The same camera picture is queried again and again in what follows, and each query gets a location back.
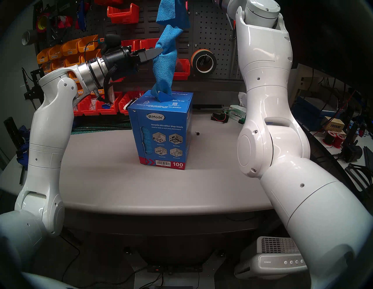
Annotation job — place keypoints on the dark pegboard wall panel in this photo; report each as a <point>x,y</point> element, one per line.
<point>209,35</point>

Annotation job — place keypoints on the red plastic storage bin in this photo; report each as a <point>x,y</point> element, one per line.
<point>131,43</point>
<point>78,112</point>
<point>87,112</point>
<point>122,110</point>
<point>112,112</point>
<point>118,79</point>
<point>148,43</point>
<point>107,1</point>
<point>122,16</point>
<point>183,75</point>

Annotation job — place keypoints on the black metal stand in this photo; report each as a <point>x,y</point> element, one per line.
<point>33,87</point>

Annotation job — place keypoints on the grey duct tape roll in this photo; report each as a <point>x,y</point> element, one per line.
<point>29,37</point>

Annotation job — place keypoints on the black power adapter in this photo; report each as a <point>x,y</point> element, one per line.
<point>351,151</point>

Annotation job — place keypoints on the white marker pen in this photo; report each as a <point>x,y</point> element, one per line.
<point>130,104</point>

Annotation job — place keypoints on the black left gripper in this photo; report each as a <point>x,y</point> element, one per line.
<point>122,62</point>

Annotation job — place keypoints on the orange bin labelled M4-0.7 HEX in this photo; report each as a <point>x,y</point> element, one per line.
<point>97,92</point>

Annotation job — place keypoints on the orange bin labelled M4X4X6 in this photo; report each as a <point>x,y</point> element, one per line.
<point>58,64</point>

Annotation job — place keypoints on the black power strip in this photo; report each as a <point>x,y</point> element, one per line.
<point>174,268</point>

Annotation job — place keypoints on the small green circuit board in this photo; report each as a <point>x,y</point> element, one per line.
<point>225,112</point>

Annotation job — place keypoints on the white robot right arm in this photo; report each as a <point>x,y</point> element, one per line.
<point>268,87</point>

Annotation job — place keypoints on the orange bin labelled M4-6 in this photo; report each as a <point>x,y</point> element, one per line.
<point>72,59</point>

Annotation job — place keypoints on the black monitor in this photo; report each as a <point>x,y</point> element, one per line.
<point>335,38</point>

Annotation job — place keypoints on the green white tissue box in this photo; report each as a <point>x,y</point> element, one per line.
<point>237,114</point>

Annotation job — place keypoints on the red yellow tape roll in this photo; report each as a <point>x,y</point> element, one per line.
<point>43,22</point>

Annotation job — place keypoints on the orange bin labelled M4X5X6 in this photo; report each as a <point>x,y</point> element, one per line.
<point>46,68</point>

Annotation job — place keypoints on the orange bin labelled M3X6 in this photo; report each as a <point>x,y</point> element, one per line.
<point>87,43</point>

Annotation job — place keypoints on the orange tape roll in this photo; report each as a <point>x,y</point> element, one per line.
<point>195,55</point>

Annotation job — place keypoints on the blue plastic part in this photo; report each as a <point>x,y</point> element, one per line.
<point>106,106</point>

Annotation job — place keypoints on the orange bin labelled M3-8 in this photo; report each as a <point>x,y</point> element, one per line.
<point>75,78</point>

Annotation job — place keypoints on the black folded stand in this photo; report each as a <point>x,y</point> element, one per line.
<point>360,177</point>

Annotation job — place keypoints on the orange bin labelled M2.5-5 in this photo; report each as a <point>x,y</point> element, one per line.
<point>79,91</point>

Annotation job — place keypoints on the white air purifier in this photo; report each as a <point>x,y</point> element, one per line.
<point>268,260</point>

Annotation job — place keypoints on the blue black clamp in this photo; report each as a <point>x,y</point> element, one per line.
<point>22,157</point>
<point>24,132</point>

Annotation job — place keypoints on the blue shop towel box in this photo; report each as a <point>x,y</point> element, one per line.
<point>163,137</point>

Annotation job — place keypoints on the large dark blue bin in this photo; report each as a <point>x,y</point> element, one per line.
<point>314,113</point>

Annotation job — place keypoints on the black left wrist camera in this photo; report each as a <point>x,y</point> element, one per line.
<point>112,40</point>

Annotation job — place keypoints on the black tape roll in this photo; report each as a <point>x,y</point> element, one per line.
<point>205,70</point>

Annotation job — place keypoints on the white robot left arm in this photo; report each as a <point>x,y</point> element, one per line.
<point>46,139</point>

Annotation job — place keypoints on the small cardboard box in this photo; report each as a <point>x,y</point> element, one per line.
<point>333,125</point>

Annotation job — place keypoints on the black soldering pen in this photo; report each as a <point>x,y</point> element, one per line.
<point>24,77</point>

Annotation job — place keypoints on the black upright post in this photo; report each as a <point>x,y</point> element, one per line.
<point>10,131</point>

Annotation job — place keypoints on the orange bin labelled M3-4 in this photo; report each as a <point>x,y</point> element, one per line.
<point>92,54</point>

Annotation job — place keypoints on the clear bag of parts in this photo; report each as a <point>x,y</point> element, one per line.
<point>93,103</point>

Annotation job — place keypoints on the blue microfiber shop towel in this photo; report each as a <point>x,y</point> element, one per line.
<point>164,75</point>
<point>172,13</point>

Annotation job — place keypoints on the green cutting mat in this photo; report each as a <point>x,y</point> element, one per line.
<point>99,128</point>

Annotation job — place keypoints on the orange bin labelled M3X14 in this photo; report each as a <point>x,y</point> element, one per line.
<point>42,56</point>

